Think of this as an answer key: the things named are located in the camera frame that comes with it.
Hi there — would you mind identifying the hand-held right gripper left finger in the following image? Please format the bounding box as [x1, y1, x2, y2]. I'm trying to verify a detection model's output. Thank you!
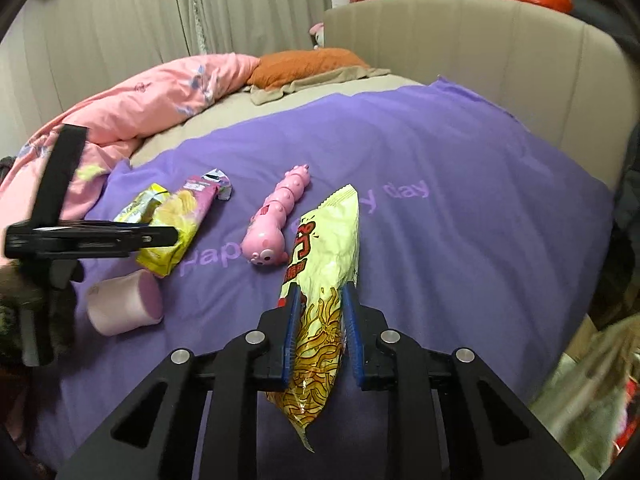
[57, 285, 303, 480]

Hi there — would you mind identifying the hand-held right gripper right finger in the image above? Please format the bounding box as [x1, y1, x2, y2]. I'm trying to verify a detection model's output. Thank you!
[341, 284, 583, 480]

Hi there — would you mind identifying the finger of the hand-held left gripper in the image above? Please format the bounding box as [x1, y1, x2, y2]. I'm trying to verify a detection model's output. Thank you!
[127, 226, 180, 250]

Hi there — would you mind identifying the pink snack wrapper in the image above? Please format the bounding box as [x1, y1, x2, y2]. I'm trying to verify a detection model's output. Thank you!
[136, 169, 235, 279]

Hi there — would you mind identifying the yellow noodle snack bag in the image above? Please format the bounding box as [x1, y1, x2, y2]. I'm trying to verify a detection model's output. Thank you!
[265, 184, 361, 453]

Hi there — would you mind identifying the pale plastic bag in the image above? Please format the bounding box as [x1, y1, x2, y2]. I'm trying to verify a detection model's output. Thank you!
[530, 310, 640, 466]

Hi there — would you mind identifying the person's left hand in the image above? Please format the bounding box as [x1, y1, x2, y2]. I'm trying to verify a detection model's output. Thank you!
[0, 259, 85, 361]

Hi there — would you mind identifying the pink bottle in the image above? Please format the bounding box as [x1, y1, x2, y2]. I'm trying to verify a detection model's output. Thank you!
[86, 268, 164, 337]

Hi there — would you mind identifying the pink caterpillar toy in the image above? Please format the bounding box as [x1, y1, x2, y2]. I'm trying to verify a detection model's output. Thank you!
[241, 163, 312, 268]

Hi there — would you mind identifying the purple blanket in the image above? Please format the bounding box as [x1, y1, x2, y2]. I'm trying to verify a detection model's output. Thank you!
[27, 76, 616, 480]

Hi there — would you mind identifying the beige bed sheet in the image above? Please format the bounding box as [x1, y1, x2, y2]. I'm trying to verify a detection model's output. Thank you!
[127, 72, 431, 168]

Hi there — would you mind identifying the pink quilt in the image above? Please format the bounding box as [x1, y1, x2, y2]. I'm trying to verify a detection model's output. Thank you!
[0, 52, 262, 263]

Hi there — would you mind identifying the beige curtain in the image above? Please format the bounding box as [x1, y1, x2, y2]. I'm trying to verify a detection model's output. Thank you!
[0, 0, 333, 136]

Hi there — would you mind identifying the orange pillow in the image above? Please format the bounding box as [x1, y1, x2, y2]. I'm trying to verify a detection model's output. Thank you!
[247, 48, 371, 92]

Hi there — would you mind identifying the beige bed headboard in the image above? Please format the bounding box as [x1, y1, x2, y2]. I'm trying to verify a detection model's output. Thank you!
[322, 0, 633, 193]

